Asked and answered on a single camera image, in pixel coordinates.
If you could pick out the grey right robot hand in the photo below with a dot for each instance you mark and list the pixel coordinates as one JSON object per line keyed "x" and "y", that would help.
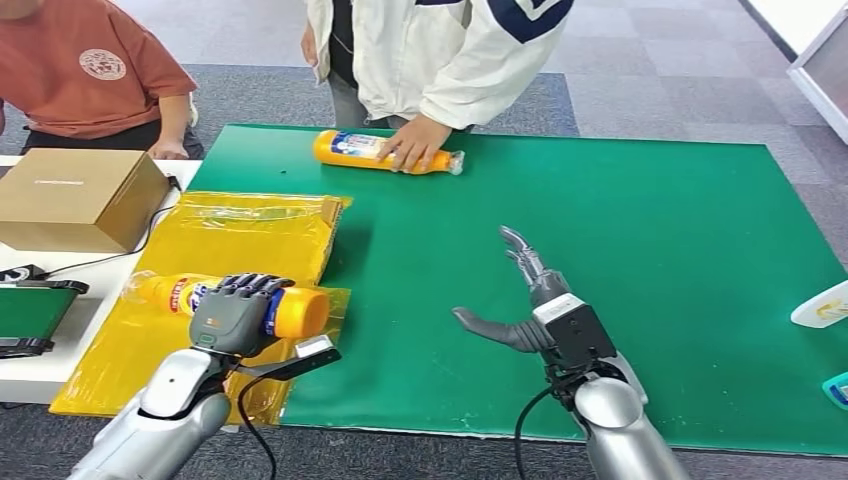
{"x": 523, "y": 334}

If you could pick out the white framed panel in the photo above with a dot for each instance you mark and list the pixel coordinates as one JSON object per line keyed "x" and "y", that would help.
{"x": 825, "y": 73}

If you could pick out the person's left forearm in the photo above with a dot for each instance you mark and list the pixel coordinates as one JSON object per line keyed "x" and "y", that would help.
{"x": 173, "y": 119}
{"x": 490, "y": 79}

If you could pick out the white plastic bottle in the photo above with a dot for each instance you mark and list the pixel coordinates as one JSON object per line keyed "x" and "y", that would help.
{"x": 825, "y": 308}

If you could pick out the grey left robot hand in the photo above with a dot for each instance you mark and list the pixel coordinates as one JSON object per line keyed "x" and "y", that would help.
{"x": 228, "y": 321}

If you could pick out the white side table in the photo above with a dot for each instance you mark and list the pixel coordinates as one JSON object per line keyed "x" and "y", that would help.
{"x": 86, "y": 331}

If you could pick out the green table mat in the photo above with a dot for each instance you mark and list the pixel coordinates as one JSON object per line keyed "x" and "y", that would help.
{"x": 629, "y": 265}

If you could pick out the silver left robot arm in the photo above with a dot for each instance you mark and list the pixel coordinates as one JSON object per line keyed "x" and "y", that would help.
{"x": 159, "y": 417}

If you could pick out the yellow plastic wrapped box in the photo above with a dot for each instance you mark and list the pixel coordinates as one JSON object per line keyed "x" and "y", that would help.
{"x": 218, "y": 238}

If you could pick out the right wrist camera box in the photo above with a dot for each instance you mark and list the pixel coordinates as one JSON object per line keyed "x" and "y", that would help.
{"x": 576, "y": 331}

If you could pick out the small black device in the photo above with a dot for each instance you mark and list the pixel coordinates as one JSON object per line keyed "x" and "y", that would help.
{"x": 18, "y": 272}

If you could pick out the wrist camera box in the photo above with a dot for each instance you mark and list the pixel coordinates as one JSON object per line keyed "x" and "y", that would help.
{"x": 298, "y": 361}
{"x": 576, "y": 331}

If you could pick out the person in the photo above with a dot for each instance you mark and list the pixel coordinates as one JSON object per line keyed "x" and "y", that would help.
{"x": 411, "y": 60}
{"x": 73, "y": 73}

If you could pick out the brown cardboard box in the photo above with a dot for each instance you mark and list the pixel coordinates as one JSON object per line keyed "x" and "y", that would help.
{"x": 73, "y": 195}

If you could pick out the person's left hand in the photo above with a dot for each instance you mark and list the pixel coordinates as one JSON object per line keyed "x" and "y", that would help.
{"x": 417, "y": 140}
{"x": 169, "y": 150}

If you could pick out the person's right hand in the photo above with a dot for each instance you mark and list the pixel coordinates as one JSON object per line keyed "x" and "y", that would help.
{"x": 309, "y": 46}

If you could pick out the orange detergent bottle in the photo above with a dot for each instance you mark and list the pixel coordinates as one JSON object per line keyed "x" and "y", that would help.
{"x": 305, "y": 311}
{"x": 348, "y": 149}

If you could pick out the teal plastic object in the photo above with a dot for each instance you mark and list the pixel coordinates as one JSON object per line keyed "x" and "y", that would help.
{"x": 838, "y": 392}

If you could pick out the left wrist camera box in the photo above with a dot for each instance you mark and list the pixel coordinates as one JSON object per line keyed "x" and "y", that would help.
{"x": 298, "y": 361}

